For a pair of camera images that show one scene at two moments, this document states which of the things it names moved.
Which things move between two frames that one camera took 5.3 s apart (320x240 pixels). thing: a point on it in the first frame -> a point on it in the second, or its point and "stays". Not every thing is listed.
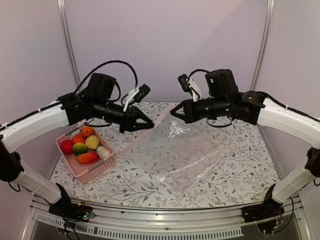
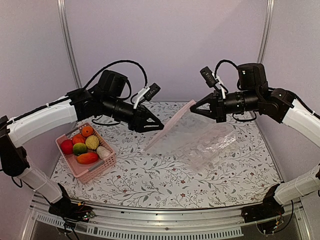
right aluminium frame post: x=263 y=50 stays
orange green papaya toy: x=87 y=131 stays
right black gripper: x=190 y=115 -> x=216 y=100
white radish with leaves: x=103 y=152 stays
